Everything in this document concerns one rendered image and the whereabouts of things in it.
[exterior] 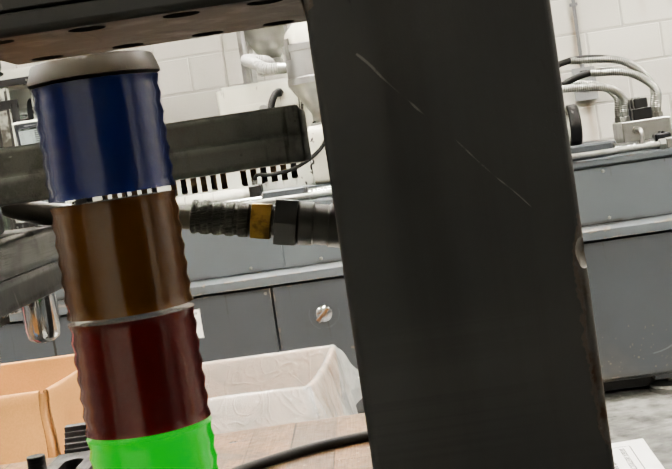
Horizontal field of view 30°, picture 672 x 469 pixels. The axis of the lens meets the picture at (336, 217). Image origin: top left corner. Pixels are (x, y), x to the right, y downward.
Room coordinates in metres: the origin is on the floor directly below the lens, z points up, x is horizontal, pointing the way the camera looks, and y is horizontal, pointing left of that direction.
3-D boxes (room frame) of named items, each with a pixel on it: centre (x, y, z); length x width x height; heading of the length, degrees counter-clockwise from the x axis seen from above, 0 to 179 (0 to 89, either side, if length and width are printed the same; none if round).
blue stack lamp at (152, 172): (0.37, 0.07, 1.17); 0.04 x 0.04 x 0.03
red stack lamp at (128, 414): (0.37, 0.07, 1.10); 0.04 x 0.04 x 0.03
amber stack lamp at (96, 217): (0.37, 0.07, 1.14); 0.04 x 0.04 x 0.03
